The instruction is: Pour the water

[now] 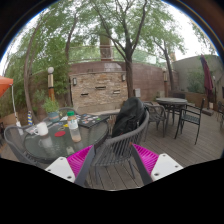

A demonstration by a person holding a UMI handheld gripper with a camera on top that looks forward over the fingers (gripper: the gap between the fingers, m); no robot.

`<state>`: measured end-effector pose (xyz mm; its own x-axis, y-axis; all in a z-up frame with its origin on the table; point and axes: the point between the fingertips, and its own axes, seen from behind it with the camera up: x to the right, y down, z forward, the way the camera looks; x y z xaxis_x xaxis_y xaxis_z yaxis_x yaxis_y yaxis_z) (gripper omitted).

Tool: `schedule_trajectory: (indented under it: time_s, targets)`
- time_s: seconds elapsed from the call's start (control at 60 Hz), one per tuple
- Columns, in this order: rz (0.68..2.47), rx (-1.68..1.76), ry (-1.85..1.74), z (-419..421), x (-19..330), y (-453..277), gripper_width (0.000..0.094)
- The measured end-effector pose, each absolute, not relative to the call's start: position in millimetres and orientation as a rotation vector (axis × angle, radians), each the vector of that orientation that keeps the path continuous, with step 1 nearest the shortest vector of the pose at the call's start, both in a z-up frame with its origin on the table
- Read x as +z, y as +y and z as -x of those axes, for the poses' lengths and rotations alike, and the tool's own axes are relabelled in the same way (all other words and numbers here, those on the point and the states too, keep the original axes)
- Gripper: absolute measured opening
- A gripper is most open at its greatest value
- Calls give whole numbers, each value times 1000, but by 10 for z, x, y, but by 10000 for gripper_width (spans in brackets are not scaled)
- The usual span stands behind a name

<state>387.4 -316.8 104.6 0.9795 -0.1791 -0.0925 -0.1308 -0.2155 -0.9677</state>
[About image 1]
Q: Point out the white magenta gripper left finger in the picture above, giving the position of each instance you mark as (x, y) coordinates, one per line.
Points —
(75, 167)

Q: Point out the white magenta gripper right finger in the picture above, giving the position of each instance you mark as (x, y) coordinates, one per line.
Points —
(157, 166)

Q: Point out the round glass patio table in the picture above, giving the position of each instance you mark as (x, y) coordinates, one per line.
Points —
(49, 148)

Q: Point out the red round coaster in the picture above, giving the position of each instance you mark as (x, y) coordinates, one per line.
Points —
(60, 133)

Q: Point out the grey woven patio chair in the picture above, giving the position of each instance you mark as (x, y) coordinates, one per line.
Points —
(119, 149)

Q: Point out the clear bottle green cap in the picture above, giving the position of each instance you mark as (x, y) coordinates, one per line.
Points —
(73, 126)

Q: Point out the white mug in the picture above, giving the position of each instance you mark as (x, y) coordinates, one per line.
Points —
(41, 129)

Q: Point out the black game board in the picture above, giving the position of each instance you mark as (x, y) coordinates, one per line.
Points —
(88, 120)

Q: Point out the far grey wicker chair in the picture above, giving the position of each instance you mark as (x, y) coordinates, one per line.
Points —
(157, 113)

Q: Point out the black jacket on chair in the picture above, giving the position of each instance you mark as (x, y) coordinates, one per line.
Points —
(131, 115)

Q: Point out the grey chair left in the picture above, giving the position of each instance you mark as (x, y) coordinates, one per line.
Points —
(15, 136)

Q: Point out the potted green plant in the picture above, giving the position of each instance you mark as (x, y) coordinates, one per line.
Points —
(52, 109)

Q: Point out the black slatted chair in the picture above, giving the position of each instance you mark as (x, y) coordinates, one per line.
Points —
(191, 114)

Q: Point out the far round patio table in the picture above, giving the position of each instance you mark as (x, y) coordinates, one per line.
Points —
(169, 103)

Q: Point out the closed maroon umbrella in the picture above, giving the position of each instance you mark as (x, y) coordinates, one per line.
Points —
(208, 85)

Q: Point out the orange canopy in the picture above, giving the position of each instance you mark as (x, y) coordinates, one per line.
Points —
(5, 83)

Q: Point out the large central tree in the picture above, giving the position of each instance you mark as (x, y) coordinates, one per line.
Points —
(129, 24)

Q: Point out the lamp post white globe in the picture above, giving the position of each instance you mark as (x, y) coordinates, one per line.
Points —
(51, 83)

